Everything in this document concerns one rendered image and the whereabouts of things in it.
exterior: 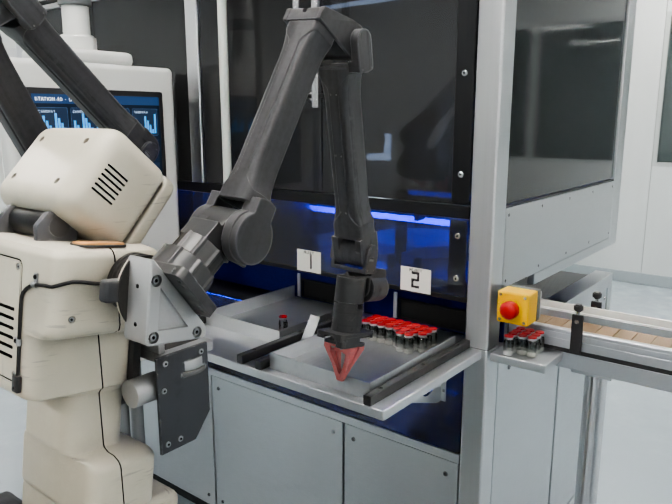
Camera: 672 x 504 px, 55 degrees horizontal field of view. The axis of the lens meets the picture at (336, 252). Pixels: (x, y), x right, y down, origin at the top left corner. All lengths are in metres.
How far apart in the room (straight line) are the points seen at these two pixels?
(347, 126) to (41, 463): 0.74
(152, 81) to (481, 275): 1.09
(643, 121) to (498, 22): 4.67
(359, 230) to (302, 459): 1.00
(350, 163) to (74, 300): 0.51
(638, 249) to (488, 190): 4.75
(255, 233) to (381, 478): 1.06
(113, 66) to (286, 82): 0.99
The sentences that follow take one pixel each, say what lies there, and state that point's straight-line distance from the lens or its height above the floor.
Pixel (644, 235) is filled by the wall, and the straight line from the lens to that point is 6.13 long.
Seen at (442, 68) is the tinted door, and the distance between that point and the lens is 1.51.
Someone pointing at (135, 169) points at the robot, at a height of 1.33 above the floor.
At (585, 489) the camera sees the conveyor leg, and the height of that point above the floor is 0.54.
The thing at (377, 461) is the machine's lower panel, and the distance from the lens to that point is 1.82.
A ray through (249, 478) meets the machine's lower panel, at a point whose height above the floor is 0.27.
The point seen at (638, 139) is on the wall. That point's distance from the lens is 6.07.
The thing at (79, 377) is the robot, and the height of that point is 1.03.
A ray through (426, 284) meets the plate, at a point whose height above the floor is 1.01.
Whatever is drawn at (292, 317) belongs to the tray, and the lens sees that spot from 1.73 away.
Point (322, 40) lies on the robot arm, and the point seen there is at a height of 1.52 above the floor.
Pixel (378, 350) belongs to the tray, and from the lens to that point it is 1.49.
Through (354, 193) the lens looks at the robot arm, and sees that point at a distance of 1.15.
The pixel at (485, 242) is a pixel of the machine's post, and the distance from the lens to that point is 1.47.
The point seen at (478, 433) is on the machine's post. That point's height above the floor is 0.67.
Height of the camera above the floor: 1.40
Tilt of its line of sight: 12 degrees down
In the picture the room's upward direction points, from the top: straight up
